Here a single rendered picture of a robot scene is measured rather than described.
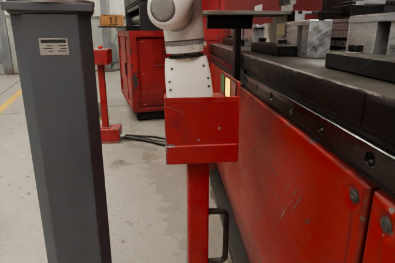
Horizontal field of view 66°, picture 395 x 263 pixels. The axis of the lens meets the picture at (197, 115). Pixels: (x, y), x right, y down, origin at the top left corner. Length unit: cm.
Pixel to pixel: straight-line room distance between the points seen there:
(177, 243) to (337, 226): 111
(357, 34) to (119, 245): 129
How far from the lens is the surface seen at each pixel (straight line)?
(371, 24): 63
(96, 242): 93
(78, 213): 88
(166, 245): 153
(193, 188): 79
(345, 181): 46
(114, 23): 320
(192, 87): 66
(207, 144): 67
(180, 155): 67
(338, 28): 127
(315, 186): 54
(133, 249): 152
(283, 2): 110
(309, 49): 85
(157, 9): 56
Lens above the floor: 94
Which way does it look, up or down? 15 degrees down
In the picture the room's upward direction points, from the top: straight up
